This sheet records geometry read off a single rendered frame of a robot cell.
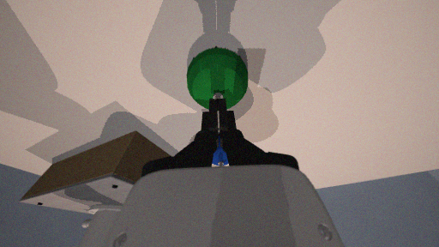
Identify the blue dome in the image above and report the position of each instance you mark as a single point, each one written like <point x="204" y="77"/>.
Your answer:
<point x="219" y="157"/>

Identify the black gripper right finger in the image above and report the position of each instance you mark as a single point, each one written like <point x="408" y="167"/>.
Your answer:
<point x="241" y="152"/>

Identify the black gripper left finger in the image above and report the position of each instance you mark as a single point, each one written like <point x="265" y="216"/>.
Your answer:
<point x="198" y="153"/>

